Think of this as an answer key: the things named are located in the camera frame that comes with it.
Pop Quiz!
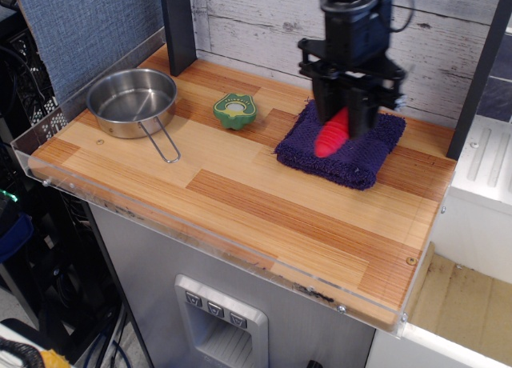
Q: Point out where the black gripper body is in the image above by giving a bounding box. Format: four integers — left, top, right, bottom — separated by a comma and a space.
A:
298, 0, 406, 110

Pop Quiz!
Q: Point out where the yellow black tool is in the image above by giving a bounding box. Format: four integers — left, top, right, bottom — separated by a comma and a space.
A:
1, 338, 72, 368

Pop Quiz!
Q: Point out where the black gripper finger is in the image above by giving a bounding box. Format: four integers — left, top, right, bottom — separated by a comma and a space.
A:
347, 88, 379, 139
312, 74, 350, 123

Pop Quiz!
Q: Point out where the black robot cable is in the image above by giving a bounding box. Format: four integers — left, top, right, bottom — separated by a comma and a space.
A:
386, 0, 416, 34

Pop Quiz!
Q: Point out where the clear acrylic table guard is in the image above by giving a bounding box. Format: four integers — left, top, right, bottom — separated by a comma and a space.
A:
13, 107, 454, 333

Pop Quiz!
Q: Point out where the white side counter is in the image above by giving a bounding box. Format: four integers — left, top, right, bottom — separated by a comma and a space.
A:
367, 116, 511, 367

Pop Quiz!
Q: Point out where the green toy avocado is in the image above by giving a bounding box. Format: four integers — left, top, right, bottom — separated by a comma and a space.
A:
213, 93, 257, 130

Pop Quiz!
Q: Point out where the small blue cloth mat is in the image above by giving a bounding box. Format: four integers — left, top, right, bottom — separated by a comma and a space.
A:
274, 100, 406, 190

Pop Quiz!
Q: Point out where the blue fabric panel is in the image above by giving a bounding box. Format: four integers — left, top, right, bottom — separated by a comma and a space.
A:
18, 0, 163, 102

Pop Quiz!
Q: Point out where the red handled metal fork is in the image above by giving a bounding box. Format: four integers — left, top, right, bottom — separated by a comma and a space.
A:
313, 95, 408, 158

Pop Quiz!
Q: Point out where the black left post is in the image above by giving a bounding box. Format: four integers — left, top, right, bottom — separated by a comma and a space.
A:
161, 0, 197, 76

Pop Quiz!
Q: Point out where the silver toy fridge cabinet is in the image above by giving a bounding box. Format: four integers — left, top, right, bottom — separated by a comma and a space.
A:
91, 206, 375, 367

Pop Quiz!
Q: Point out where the black crate rack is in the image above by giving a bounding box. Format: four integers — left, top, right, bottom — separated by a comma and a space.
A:
1, 6, 58, 143

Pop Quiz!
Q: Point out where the stainless steel pan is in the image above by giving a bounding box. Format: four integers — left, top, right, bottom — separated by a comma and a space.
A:
86, 68, 181, 164

